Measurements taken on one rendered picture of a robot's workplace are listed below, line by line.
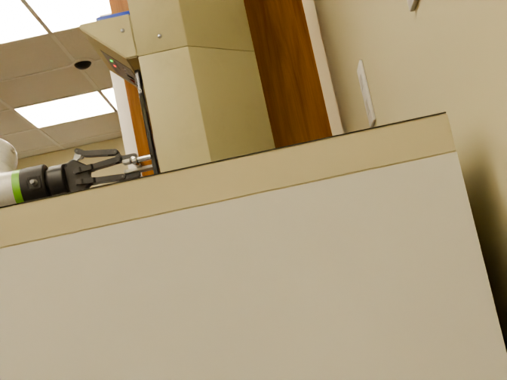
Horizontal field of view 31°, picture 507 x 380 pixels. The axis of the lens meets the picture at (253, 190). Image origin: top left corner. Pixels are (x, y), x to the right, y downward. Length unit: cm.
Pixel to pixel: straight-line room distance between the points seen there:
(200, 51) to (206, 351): 124
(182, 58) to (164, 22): 9
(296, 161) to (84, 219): 21
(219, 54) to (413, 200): 124
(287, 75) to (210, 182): 150
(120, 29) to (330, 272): 127
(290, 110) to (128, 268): 150
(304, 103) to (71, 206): 150
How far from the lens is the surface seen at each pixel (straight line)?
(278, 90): 235
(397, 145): 88
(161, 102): 198
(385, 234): 87
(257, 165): 88
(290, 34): 239
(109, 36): 205
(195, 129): 196
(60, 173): 207
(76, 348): 89
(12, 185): 209
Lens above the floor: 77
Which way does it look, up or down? 9 degrees up
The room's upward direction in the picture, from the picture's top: 12 degrees counter-clockwise
